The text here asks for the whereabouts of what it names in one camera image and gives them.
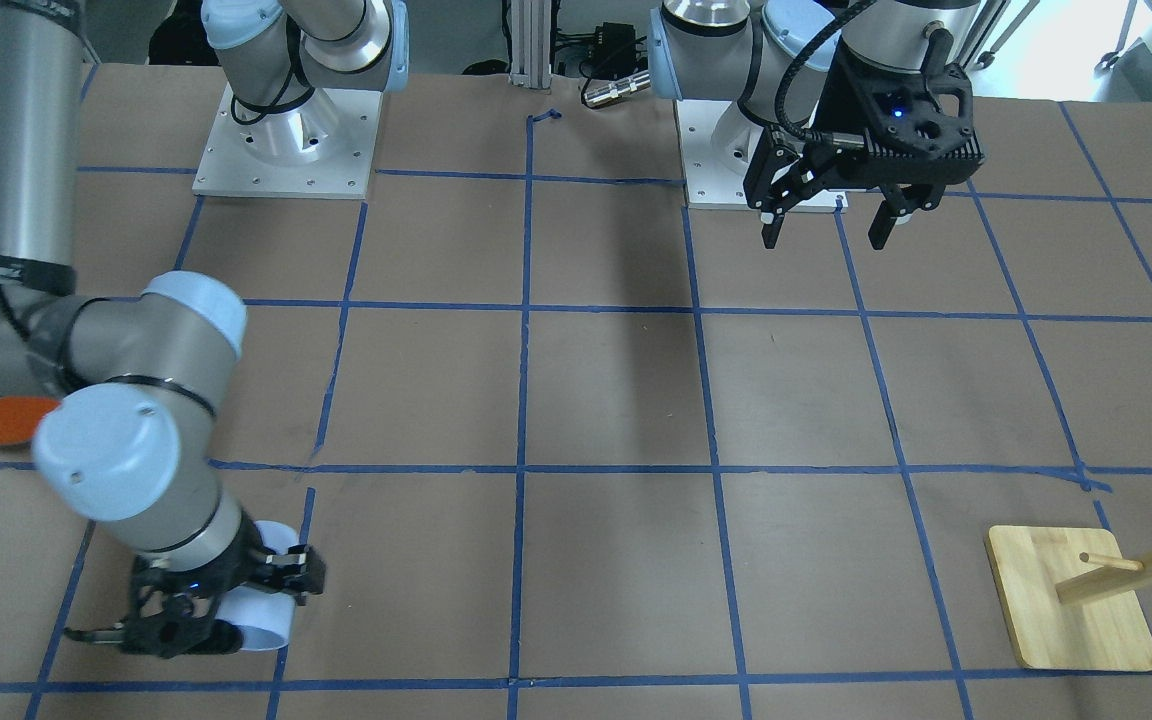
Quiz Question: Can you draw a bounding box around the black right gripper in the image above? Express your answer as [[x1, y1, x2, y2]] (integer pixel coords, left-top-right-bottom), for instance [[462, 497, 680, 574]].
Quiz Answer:
[[131, 520, 326, 616]]

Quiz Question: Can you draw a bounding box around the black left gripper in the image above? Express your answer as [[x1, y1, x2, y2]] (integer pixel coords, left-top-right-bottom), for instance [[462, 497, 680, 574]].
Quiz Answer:
[[742, 129, 943, 251]]

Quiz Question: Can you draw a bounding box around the white paper cup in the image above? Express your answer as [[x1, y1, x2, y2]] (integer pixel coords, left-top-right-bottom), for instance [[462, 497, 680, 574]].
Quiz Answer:
[[221, 521, 303, 652]]

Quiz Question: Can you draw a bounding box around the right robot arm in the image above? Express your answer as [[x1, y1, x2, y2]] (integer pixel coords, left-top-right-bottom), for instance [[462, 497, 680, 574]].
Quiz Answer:
[[0, 1, 326, 620]]

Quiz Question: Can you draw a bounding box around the wooden cup rack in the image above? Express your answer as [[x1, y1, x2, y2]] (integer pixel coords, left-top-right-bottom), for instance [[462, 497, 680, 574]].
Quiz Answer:
[[983, 524, 1152, 673]]

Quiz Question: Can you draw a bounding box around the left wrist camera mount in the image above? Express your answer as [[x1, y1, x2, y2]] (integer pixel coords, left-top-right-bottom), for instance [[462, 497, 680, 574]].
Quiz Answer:
[[806, 45, 986, 190]]

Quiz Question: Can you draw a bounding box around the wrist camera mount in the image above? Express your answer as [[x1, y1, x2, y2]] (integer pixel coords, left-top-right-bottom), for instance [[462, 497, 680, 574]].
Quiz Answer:
[[806, 45, 986, 190], [61, 588, 243, 659]]

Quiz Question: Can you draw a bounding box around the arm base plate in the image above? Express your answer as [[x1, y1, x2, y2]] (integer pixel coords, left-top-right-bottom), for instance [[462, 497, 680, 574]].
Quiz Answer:
[[674, 98, 849, 214], [192, 88, 385, 200]]

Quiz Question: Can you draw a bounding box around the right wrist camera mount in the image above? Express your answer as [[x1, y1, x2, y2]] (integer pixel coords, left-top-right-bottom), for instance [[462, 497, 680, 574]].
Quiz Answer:
[[61, 588, 243, 659]]

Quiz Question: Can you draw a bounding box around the aluminium frame post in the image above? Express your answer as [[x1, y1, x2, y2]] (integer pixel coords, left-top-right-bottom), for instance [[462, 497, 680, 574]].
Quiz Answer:
[[505, 0, 558, 94]]

